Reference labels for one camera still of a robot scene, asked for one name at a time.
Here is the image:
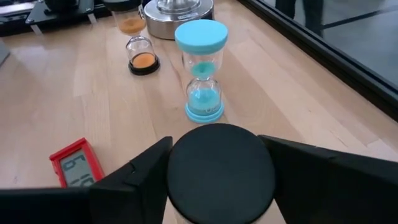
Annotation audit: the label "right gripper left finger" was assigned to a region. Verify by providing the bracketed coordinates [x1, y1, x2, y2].
[0, 136, 174, 224]

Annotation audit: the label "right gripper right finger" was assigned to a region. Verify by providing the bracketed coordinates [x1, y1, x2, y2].
[258, 135, 398, 224]

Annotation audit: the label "red digital timer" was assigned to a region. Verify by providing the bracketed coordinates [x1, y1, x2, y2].
[49, 138, 106, 189]

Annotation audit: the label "red sand hourglass black caps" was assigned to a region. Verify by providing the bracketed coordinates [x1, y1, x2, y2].
[166, 123, 276, 224]

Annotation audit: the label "mint green hourglass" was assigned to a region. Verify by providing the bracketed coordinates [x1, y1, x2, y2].
[174, 19, 229, 124]

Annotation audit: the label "orange sand hourglass black caps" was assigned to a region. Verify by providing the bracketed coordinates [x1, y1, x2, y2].
[104, 0, 161, 77]

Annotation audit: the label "person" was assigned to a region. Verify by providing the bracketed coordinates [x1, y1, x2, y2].
[274, 0, 325, 37]

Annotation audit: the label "silver round metal base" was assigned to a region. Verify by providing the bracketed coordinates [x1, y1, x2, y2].
[143, 0, 215, 40]

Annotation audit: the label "black table frame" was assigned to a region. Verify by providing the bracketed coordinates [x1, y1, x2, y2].
[238, 0, 398, 123]

